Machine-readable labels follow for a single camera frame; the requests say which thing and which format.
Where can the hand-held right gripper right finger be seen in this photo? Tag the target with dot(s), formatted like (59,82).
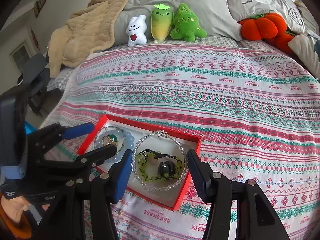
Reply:
(200,177)

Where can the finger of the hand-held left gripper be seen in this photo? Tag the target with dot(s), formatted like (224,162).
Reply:
(100,153)
(77,131)

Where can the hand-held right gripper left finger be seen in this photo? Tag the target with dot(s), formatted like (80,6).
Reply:
(122,177)

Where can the red cardboard box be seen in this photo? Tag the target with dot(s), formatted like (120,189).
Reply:
(175,195)

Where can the person's left hand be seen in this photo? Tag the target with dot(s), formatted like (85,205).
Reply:
(12,210)

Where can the blue plastic object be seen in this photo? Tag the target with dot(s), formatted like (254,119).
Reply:
(30,128)

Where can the black chair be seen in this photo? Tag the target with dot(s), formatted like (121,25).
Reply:
(36,80)

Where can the patterned red green blanket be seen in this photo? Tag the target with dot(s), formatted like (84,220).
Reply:
(212,92)

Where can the beige quilted blanket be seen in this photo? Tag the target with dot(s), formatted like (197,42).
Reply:
(82,35)

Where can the white bunny plush toy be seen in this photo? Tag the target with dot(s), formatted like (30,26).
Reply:
(136,31)

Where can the green yellow radish plush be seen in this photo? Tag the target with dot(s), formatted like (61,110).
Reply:
(161,23)

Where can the green tree plush toy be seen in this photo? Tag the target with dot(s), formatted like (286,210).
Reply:
(186,23)

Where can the orange pumpkin plush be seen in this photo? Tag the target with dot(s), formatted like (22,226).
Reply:
(265,27)

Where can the white deer print pillow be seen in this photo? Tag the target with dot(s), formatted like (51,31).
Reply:
(306,47)

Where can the grey printed pillow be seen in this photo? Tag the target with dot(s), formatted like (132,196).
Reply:
(265,2)

